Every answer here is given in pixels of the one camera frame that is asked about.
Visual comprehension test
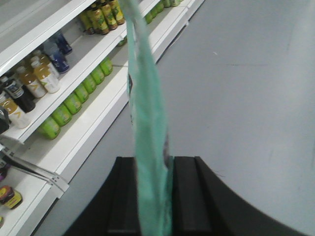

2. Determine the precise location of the teal goji berry pouch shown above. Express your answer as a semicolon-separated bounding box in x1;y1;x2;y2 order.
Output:
119;0;173;236

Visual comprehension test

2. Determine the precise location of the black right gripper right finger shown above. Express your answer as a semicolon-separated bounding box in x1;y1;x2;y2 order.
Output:
172;156;301;236

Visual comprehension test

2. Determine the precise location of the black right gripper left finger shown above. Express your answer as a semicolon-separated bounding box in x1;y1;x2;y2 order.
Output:
64;157;141;236

